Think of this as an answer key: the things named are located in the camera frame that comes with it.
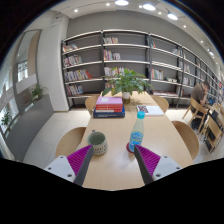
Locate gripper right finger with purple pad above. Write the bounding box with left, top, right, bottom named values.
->
left=134, top=145, right=182, bottom=185

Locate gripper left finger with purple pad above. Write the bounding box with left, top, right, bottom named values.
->
left=45, top=145, right=93, bottom=186

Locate clear water bottle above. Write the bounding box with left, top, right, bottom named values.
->
left=129, top=111, right=145, bottom=153

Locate wooden chair near left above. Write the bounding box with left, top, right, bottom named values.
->
left=55, top=127, right=86, bottom=157

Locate round red coaster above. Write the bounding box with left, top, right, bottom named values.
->
left=126, top=143, right=131, bottom=153

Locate patterned ceramic mug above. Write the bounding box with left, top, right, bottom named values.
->
left=87, top=130, right=108, bottom=155

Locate wooden chair near right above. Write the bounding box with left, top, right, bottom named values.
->
left=172, top=121, right=199, bottom=159

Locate open magazine on table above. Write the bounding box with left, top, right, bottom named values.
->
left=137, top=105, right=164, bottom=116

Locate dark blue bottom book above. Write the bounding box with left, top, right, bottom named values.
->
left=93, top=107, right=125, bottom=118

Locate wooden chair far right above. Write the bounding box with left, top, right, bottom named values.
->
left=152, top=95, right=169, bottom=112

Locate red middle book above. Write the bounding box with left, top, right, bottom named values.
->
left=96, top=104, right=123, bottom=112

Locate wooden chair far left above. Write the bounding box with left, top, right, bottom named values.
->
left=85, top=96, right=98, bottom=114

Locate wooden slat chair right edge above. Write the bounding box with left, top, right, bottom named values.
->
left=205, top=116, right=223, bottom=153

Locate wooden slat chair under person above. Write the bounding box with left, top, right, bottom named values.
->
left=185, top=98, right=208, bottom=133

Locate pink top book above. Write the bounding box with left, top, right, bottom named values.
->
left=96, top=97, right=123, bottom=105

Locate small plant lower left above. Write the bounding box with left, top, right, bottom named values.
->
left=1, top=112, right=12, bottom=129

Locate small plant on ledge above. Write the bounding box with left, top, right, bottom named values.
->
left=31, top=84, right=47, bottom=101

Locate seated person in brown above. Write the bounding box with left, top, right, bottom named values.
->
left=190, top=80, right=211, bottom=118

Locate green potted plant, white pot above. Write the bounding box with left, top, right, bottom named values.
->
left=102, top=67, right=153, bottom=103

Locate large grey wall bookshelf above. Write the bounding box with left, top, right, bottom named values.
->
left=61, top=29, right=224, bottom=108

